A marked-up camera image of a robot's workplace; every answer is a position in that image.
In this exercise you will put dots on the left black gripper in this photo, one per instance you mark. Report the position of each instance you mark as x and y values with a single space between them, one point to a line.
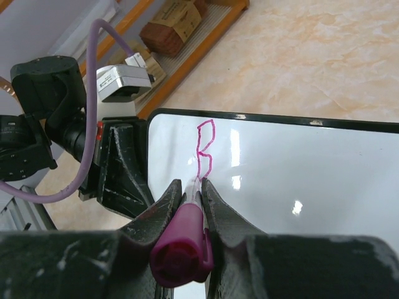
93 155

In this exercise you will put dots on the clear plastic box on shelf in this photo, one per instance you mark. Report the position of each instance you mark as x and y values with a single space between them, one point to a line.
73 41

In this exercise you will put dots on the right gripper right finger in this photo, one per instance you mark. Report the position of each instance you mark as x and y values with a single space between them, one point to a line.
250 263

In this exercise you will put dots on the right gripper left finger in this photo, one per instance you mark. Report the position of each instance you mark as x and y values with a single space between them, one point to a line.
88 264

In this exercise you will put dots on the orange wooden shelf rack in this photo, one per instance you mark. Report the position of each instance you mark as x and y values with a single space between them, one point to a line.
221 15

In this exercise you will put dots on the white whiteboard black frame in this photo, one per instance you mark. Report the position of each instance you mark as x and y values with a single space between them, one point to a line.
284 174

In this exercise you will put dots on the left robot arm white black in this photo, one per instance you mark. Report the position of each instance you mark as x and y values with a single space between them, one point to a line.
52 95

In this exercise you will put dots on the pink capped whiteboard marker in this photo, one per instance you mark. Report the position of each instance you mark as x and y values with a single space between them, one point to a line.
183 253

